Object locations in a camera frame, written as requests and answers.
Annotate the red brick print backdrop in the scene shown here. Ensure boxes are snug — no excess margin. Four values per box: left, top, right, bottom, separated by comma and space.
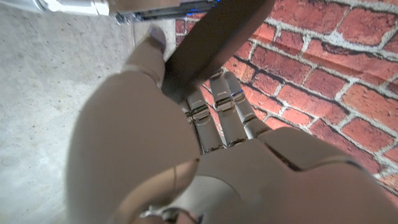
174, 0, 398, 197

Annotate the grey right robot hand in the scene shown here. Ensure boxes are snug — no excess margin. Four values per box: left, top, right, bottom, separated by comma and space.
0, 0, 185, 17

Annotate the black stapler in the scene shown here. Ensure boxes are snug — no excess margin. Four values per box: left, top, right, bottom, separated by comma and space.
114, 0, 276, 104

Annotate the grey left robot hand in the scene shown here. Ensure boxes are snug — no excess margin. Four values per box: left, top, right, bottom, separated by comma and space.
66, 26, 398, 224

